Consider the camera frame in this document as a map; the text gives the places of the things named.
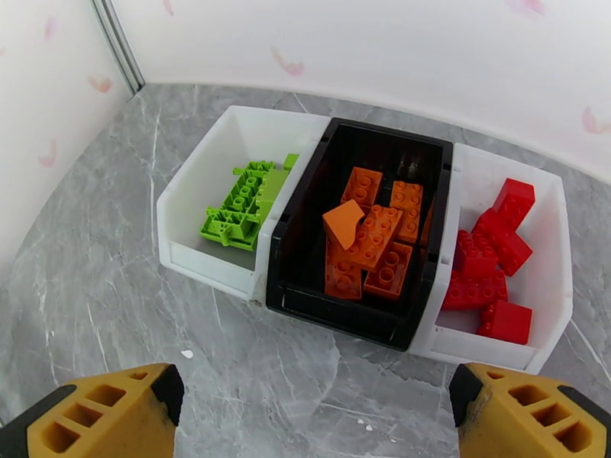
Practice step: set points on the aluminium corner post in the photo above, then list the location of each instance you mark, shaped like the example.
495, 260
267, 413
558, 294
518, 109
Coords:
117, 46

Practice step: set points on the small white scrap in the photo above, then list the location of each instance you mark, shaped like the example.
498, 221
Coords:
187, 354

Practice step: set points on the small orange lego brick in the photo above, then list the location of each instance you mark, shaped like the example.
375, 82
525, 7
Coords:
389, 275

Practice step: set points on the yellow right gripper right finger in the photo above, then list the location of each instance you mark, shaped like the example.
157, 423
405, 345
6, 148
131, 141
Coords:
525, 423

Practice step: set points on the orange sloped lego piece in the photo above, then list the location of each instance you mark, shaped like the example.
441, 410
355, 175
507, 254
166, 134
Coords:
343, 225

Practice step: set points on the white plastic storage bin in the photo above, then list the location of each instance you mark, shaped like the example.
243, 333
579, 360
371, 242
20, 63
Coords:
229, 132
549, 280

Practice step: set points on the long green lego brick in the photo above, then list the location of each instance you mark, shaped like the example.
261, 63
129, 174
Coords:
234, 213

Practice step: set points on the black plastic storage bin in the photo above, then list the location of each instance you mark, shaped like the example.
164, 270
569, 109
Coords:
334, 318

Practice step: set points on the red lego brick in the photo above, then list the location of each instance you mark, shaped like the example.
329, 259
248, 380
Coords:
472, 258
505, 322
475, 292
513, 196
503, 242

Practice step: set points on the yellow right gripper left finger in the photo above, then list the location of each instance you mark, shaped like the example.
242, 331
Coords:
95, 418

